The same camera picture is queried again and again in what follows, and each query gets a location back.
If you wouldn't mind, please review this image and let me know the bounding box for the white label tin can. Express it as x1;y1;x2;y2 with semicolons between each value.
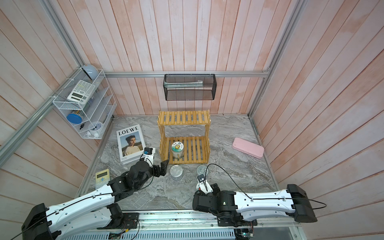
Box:
170;165;184;181

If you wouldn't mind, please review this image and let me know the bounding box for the sunflower label seed jar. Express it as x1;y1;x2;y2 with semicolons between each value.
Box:
171;141;184;159

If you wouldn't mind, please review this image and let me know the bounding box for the purple label tin can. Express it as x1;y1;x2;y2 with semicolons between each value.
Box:
197;165;209;176

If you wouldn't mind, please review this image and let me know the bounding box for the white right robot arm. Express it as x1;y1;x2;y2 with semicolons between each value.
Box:
193;184;318;227

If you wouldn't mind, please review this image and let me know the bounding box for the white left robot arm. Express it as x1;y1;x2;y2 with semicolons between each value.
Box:
22;160;169;240

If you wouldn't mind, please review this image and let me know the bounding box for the wooden two-tier shelf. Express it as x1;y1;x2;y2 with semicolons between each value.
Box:
157;110;211;165

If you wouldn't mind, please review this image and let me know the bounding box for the Loewe magazine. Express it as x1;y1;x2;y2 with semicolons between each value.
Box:
116;125;146;165

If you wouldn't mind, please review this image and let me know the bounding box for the green yellow calculator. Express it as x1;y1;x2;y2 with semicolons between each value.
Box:
95;169;110;190

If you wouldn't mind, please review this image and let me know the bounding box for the pink flat case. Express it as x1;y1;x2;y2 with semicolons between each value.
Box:
232;138;265;159

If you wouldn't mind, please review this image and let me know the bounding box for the blue lid container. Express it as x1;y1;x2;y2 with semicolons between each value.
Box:
67;113;83;125

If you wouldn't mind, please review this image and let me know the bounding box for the box in black basket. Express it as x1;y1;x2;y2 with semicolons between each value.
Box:
164;81;204;89

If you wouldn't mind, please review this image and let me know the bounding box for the white calculator on rack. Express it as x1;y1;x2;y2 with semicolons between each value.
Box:
67;80;96;105

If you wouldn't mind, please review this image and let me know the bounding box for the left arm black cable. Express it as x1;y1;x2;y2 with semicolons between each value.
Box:
10;155;155;240

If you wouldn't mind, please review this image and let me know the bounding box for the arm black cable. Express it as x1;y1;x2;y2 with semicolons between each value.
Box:
10;155;155;240
203;163;328;210

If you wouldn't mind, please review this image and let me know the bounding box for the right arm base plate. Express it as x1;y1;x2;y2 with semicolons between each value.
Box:
218;215;258;228

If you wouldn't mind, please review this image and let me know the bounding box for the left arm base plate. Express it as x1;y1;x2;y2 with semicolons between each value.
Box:
98;213;140;230

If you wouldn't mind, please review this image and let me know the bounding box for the black wire mesh basket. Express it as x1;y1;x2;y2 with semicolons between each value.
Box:
163;74;217;101

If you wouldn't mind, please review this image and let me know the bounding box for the white wire wall rack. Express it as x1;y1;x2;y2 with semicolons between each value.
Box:
53;69;117;140

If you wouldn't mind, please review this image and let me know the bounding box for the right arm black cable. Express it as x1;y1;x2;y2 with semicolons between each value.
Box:
203;163;328;210

